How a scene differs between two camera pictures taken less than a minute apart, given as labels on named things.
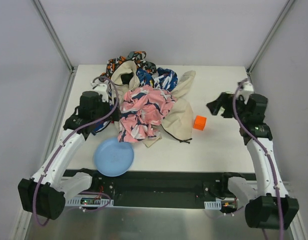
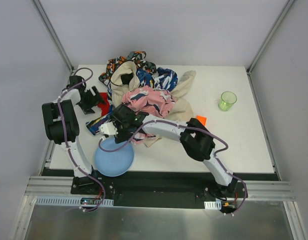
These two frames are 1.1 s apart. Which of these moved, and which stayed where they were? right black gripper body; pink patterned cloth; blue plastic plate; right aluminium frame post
Moved: right black gripper body
Stayed: blue plastic plate; pink patterned cloth; right aluminium frame post
